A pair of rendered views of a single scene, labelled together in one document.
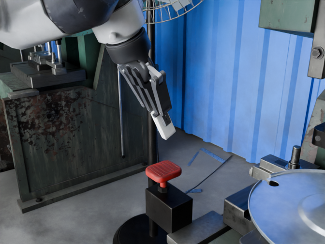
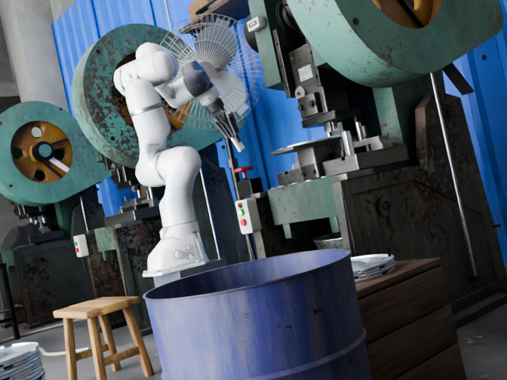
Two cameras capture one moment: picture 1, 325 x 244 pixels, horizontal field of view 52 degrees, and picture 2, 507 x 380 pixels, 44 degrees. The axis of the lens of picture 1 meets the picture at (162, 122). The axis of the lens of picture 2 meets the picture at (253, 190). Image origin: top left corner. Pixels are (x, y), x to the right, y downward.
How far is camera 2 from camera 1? 2.03 m
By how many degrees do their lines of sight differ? 22
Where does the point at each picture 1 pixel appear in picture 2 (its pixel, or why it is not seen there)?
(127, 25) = (213, 94)
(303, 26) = (278, 81)
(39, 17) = (185, 90)
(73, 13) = (196, 87)
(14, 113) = (124, 240)
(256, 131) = not seen: hidden behind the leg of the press
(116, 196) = not seen: hidden behind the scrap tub
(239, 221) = (284, 179)
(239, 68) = not seen: hidden behind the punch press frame
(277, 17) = (270, 81)
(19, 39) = (177, 102)
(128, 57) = (216, 108)
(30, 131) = (137, 258)
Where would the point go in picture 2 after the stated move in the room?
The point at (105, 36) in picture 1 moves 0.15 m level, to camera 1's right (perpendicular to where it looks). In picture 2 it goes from (205, 100) to (241, 93)
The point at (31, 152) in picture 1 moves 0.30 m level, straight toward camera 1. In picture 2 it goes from (140, 279) to (153, 280)
